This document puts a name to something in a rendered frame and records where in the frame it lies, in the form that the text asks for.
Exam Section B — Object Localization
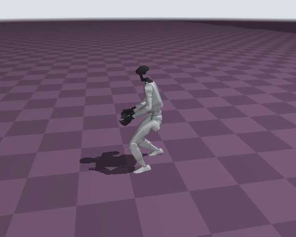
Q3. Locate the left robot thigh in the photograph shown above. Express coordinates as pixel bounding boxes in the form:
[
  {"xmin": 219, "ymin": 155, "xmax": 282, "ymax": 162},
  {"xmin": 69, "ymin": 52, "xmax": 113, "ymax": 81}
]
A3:
[{"xmin": 128, "ymin": 119, "xmax": 160, "ymax": 149}]

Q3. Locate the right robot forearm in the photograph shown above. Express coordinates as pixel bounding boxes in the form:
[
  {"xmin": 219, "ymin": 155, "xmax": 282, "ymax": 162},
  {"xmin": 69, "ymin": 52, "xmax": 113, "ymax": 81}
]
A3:
[{"xmin": 133, "ymin": 99, "xmax": 146, "ymax": 112}]

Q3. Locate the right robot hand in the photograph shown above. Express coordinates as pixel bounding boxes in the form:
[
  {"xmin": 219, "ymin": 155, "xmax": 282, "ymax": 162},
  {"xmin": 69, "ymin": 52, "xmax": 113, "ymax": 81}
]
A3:
[{"xmin": 121, "ymin": 107, "xmax": 136, "ymax": 117}]

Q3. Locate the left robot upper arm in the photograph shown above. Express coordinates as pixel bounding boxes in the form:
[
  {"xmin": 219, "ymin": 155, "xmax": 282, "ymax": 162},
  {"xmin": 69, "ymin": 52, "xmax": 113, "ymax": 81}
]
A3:
[{"xmin": 145, "ymin": 85, "xmax": 153, "ymax": 112}]

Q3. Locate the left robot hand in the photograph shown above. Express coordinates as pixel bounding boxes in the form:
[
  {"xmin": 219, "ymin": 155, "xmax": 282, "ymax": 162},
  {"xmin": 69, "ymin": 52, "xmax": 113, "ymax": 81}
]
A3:
[{"xmin": 119, "ymin": 112, "xmax": 134, "ymax": 126}]

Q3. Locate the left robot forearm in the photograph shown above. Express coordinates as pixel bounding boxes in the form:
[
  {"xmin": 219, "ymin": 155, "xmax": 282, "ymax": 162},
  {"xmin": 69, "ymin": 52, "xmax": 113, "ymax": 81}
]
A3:
[{"xmin": 132, "ymin": 106, "xmax": 148, "ymax": 118}]

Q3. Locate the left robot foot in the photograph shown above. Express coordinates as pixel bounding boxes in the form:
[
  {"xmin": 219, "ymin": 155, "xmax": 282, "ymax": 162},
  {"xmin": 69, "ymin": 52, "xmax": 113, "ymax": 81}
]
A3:
[{"xmin": 133, "ymin": 164, "xmax": 151, "ymax": 173}]

